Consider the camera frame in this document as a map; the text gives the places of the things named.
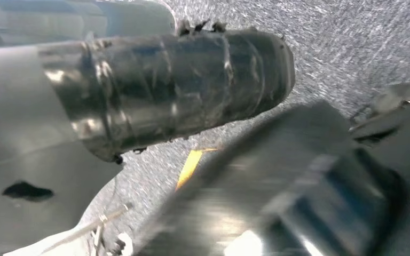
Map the yellow floor tape square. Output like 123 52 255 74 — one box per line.
175 147 220 191

